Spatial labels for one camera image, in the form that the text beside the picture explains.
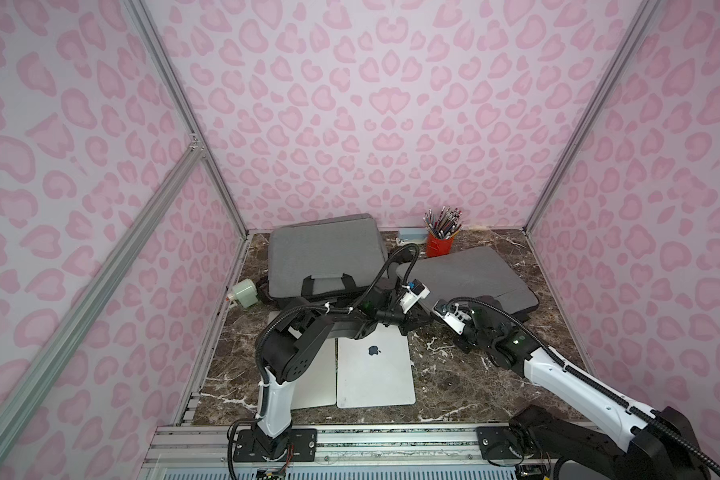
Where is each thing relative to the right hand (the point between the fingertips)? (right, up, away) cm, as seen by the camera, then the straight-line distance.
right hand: (450, 320), depth 84 cm
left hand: (-4, -1, +1) cm, 5 cm away
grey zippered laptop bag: (-36, +16, +21) cm, 44 cm away
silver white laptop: (-21, -14, +1) cm, 26 cm away
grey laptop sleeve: (-37, +17, +21) cm, 46 cm away
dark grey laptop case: (+14, +12, +17) cm, 26 cm away
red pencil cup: (+1, +21, +20) cm, 29 cm away
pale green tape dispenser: (-62, +7, +11) cm, 63 cm away
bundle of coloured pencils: (+4, +29, +19) cm, 35 cm away
